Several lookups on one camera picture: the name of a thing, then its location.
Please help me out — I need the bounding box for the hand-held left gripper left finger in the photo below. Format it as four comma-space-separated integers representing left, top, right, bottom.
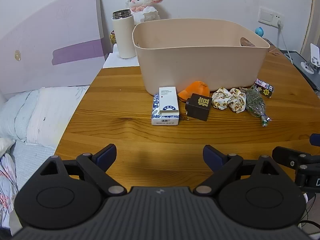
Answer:
40, 144, 127, 197

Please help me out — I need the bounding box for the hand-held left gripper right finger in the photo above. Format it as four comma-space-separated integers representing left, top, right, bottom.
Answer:
194, 144, 282, 197

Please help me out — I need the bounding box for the dark brown cube box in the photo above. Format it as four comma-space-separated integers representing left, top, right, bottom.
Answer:
185, 93, 213, 122

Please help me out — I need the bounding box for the floral fabric scrunchie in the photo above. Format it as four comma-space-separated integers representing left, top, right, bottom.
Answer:
212, 87, 247, 113

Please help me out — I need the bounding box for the clear packet with green filling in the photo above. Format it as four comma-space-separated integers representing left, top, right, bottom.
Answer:
245, 85, 272, 127

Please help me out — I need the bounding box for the blue and white patterned box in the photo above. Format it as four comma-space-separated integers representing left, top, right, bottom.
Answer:
151, 94, 180, 126

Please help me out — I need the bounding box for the orange toy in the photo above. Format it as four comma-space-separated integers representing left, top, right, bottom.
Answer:
178, 81, 210, 102

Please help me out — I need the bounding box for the small dark printed box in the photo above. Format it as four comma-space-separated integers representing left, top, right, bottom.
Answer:
255, 78, 274, 99

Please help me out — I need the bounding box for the white slim box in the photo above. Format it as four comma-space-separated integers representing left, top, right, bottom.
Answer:
159, 87, 179, 118

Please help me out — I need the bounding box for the beige plastic storage bin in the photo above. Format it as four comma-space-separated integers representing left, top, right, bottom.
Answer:
132, 18, 271, 96

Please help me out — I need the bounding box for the white pillow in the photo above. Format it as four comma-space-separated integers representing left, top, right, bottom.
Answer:
26, 86, 90, 150

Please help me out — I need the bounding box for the white phone stand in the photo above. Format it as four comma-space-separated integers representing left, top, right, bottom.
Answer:
301, 43, 320, 73

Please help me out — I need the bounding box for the floral bed sheet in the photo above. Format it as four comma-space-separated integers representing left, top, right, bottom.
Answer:
0, 137, 55, 230

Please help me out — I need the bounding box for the white paper sheet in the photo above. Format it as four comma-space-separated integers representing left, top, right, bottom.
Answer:
102, 44, 140, 68

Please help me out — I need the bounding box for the light blue pillow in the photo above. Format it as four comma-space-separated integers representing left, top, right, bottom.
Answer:
0, 90, 40, 140

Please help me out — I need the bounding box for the white thermos bottle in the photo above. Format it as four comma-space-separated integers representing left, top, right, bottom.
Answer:
111, 9, 137, 59

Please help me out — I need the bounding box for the purple and white headboard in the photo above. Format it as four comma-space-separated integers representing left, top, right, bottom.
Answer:
0, 0, 107, 95

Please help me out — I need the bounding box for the white plush lamb toy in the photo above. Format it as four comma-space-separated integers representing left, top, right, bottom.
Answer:
125, 0, 165, 25

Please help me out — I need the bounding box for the black cable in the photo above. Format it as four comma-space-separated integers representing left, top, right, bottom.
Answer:
299, 192, 317, 233

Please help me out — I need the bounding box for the white plug cable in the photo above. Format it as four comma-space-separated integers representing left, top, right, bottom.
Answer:
277, 20, 295, 63

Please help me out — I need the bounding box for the wooden door frame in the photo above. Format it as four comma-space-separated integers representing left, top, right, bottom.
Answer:
300, 0, 320, 55

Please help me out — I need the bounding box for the white wall switch socket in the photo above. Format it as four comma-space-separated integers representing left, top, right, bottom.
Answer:
258, 7, 285, 27

